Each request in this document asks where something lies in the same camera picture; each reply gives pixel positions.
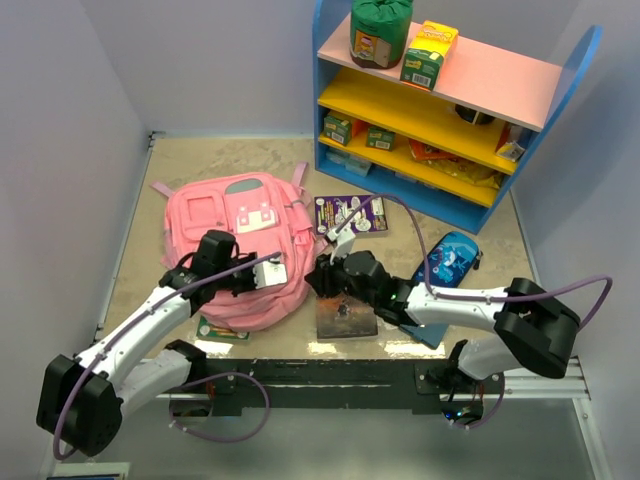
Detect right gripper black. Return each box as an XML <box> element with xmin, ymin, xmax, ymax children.
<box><xmin>304</xmin><ymin>245</ymin><xmax>377</xmax><ymax>307</ymax></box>

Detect Tale of Two Cities book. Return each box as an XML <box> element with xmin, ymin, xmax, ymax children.
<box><xmin>315</xmin><ymin>295</ymin><xmax>378</xmax><ymax>341</ymax></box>

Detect pink student backpack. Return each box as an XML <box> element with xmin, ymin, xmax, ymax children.
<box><xmin>151</xmin><ymin>162</ymin><xmax>326</xmax><ymax>332</ymax></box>

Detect blue leather wallet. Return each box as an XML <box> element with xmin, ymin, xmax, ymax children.
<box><xmin>399</xmin><ymin>324</ymin><xmax>448</xmax><ymax>349</ymax></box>

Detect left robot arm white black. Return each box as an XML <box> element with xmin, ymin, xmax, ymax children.
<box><xmin>36</xmin><ymin>230</ymin><xmax>281</xmax><ymax>460</ymax></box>

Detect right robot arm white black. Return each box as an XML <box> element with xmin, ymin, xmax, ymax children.
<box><xmin>305</xmin><ymin>251</ymin><xmax>580</xmax><ymax>393</ymax></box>

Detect orange yellow snack bag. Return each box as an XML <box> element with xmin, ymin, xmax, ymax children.
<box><xmin>408</xmin><ymin>139</ymin><xmax>503</xmax><ymax>190</ymax></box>

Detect green coin book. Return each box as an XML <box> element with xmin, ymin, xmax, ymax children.
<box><xmin>196</xmin><ymin>316</ymin><xmax>250</xmax><ymax>341</ymax></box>

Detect purple comic book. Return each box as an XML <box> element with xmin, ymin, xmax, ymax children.
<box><xmin>313</xmin><ymin>193</ymin><xmax>390</xmax><ymax>238</ymax></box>

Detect blue shark pencil case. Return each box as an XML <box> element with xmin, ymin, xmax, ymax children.
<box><xmin>413</xmin><ymin>231</ymin><xmax>483</xmax><ymax>288</ymax></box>

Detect clear blue plastic boxes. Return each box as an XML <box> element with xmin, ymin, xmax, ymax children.
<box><xmin>326</xmin><ymin>148</ymin><xmax>372</xmax><ymax>177</ymax></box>

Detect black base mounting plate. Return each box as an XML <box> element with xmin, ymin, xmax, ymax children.
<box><xmin>193</xmin><ymin>359</ymin><xmax>500</xmax><ymax>416</ymax></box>

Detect green small box right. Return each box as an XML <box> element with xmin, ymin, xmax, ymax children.
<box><xmin>366</xmin><ymin>125</ymin><xmax>396</xmax><ymax>151</ymax></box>

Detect green small box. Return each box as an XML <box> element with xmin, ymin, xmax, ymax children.
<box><xmin>366</xmin><ymin>125</ymin><xmax>396</xmax><ymax>151</ymax></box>
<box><xmin>323</xmin><ymin>110</ymin><xmax>353</xmax><ymax>146</ymax></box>

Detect green small box left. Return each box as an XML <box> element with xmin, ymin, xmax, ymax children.
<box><xmin>323</xmin><ymin>110</ymin><xmax>353</xmax><ymax>146</ymax></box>

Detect blue yellow pink shelf unit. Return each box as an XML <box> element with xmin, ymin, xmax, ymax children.
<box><xmin>312</xmin><ymin>1</ymin><xmax>603</xmax><ymax>234</ymax></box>

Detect black bowl on shelf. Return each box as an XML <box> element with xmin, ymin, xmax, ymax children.
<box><xmin>454</xmin><ymin>104</ymin><xmax>495</xmax><ymax>125</ymax></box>

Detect small packet on shelf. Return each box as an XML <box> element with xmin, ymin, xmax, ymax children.
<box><xmin>495</xmin><ymin>123</ymin><xmax>532</xmax><ymax>162</ymax></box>

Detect yellow green carton box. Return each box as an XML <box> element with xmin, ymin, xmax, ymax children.
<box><xmin>400</xmin><ymin>21</ymin><xmax>459</xmax><ymax>91</ymax></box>

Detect green wrapped jar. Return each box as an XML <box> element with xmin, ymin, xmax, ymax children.
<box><xmin>349</xmin><ymin>0</ymin><xmax>413</xmax><ymax>69</ymax></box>

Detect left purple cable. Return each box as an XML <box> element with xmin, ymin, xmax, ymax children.
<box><xmin>52</xmin><ymin>252</ymin><xmax>281</xmax><ymax>461</ymax></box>

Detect purple cable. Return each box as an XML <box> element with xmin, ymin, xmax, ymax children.
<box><xmin>52</xmin><ymin>252</ymin><xmax>281</xmax><ymax>461</ymax></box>
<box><xmin>332</xmin><ymin>193</ymin><xmax>614</xmax><ymax>431</ymax></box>

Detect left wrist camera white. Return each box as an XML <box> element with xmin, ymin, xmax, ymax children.
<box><xmin>253</xmin><ymin>260</ymin><xmax>288</xmax><ymax>290</ymax></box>

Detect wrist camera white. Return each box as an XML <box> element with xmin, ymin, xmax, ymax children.
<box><xmin>325</xmin><ymin>226</ymin><xmax>356</xmax><ymax>264</ymax></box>
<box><xmin>253</xmin><ymin>260</ymin><xmax>288</xmax><ymax>290</ymax></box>

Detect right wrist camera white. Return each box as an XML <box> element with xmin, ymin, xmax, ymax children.
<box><xmin>325</xmin><ymin>226</ymin><xmax>356</xmax><ymax>264</ymax></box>

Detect aluminium frame rail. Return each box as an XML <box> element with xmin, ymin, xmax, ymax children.
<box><xmin>62</xmin><ymin>357</ymin><xmax>591</xmax><ymax>400</ymax></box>

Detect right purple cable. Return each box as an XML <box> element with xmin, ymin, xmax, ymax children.
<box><xmin>332</xmin><ymin>193</ymin><xmax>614</xmax><ymax>431</ymax></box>

